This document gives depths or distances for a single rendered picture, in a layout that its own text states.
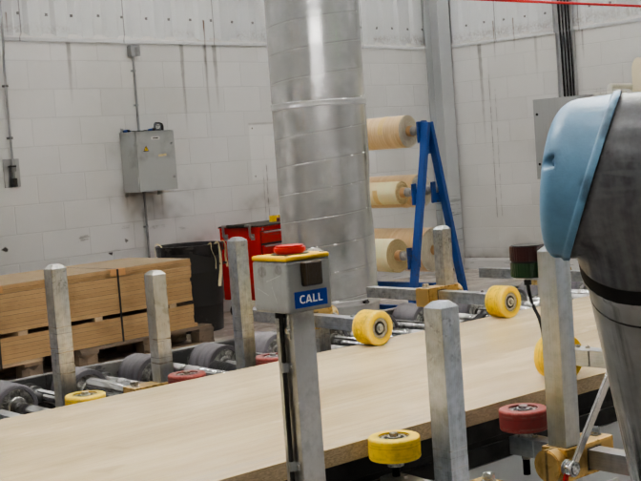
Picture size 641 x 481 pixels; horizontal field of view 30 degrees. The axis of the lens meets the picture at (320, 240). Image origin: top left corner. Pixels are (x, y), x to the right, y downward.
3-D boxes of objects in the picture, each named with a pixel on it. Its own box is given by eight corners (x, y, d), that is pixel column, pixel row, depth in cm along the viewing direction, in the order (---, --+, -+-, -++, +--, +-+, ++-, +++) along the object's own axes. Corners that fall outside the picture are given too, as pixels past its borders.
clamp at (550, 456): (614, 466, 188) (613, 434, 188) (560, 486, 180) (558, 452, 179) (586, 460, 193) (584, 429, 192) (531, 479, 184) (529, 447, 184)
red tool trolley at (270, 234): (318, 307, 1067) (311, 217, 1061) (263, 320, 1007) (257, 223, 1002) (277, 306, 1096) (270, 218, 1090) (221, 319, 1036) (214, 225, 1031)
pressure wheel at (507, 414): (562, 472, 195) (558, 403, 195) (529, 483, 190) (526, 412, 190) (524, 465, 202) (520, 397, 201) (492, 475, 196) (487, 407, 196)
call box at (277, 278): (333, 312, 149) (329, 250, 149) (290, 321, 145) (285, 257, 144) (298, 309, 155) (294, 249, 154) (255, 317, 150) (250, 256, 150)
